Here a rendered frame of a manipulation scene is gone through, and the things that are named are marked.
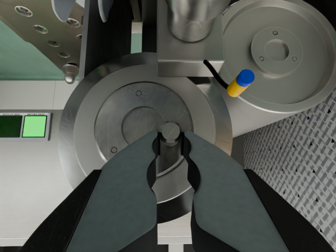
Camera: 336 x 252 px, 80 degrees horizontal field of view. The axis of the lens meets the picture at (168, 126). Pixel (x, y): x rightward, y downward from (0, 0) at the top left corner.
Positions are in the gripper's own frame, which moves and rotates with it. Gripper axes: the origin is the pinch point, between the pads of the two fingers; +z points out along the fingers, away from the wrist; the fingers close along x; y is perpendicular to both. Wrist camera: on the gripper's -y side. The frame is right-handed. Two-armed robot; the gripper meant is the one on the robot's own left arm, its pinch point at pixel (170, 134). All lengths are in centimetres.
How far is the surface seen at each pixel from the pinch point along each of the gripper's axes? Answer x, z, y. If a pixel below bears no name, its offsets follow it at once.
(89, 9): -7.8, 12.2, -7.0
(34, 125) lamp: -31.8, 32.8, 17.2
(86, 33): -7.8, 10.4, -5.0
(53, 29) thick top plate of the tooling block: -20.9, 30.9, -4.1
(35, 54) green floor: -152, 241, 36
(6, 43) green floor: -169, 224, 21
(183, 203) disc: 1.1, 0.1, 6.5
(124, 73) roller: -3.8, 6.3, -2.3
